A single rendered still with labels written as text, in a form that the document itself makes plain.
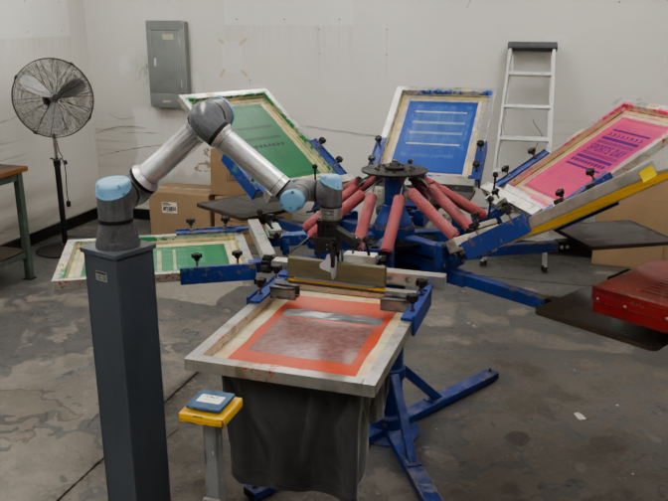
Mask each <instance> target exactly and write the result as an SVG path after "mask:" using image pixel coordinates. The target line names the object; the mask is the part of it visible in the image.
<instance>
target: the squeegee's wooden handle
mask: <svg viewBox="0 0 668 501"><path fill-rule="evenodd" d="M325 260H326V259H321V258H311V257H302V256H293V255H291V256H289V257H288V259H287V277H290V278H294V277H295V276H304V277H313V278H321V279H330V280H332V277H331V272H329V271H326V270H324V269H321V268H320V266H319V265H320V263H321V262H323V261H325ZM334 280H338V281H347V282H356V283H364V284H373V285H376V288H385V287H386V285H387V267H386V266H384V265H375V264H366V263H356V262H348V261H339V260H337V275H336V277H335V278H334Z"/></svg>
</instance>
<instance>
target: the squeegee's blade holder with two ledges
mask: <svg viewBox="0 0 668 501"><path fill-rule="evenodd" d="M294 279H296V280H304V281H313V282H321V283H330V284H338V285H347V286H355V287H364V288H372V289H375V288H376V285H373V284H364V283H356V282H347V281H338V280H330V279H321V278H313V277H304V276H295V277H294Z"/></svg>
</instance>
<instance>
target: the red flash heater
mask: <svg viewBox="0 0 668 501"><path fill-rule="evenodd" d="M591 299H592V300H593V305H592V311H593V312H596V313H600V314H603V315H606V316H610V317H613V318H616V319H620V320H623V321H627V322H630V323H633V324H637V325H640V326H643V327H647V328H650V329H653V330H657V331H660V332H664V333H667V334H668V260H664V259H660V258H656V259H653V260H651V261H649V262H647V263H645V264H643V265H641V266H638V267H636V268H634V269H631V270H629V271H627V272H624V273H622V274H620V275H618V276H615V277H613V278H611V279H608V280H606V281H604V282H602V283H599V284H597V285H595V286H593V287H592V293H591Z"/></svg>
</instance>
